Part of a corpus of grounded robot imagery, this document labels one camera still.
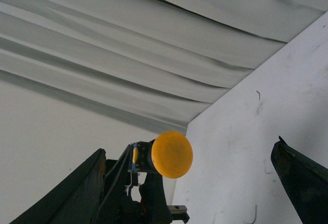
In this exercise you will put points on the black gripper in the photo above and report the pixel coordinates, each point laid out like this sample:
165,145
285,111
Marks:
77,198

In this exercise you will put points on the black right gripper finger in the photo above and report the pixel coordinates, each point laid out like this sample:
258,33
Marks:
304,180

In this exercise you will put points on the yellow push button switch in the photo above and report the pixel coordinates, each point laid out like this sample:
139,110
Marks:
170,155

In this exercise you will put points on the white pleated curtain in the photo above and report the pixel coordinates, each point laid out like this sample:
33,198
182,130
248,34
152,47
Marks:
153,64

